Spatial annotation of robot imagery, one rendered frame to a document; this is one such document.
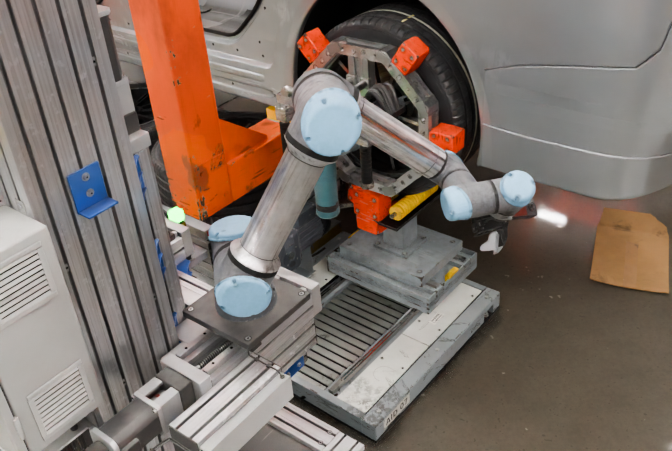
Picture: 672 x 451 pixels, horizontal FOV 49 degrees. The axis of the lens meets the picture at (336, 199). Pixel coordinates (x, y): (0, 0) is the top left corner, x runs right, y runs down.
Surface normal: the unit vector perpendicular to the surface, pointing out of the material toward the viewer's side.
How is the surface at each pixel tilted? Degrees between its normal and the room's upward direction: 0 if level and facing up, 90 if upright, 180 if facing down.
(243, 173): 90
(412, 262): 0
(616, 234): 2
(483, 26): 90
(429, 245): 0
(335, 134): 83
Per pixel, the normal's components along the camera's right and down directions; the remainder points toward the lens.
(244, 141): 0.77, 0.28
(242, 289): 0.13, 0.60
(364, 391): -0.07, -0.85
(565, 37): -0.63, 0.44
